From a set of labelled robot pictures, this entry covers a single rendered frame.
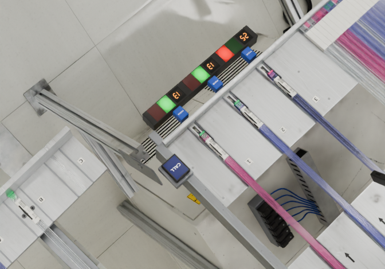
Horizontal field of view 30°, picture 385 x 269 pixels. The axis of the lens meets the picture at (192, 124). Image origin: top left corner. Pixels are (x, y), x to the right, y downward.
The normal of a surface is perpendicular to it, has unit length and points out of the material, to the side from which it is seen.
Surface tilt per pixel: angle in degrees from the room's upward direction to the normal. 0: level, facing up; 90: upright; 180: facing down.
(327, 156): 0
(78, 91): 0
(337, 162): 0
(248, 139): 48
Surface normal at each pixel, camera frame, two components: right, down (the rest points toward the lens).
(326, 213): 0.53, 0.25
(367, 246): 0.02, -0.38
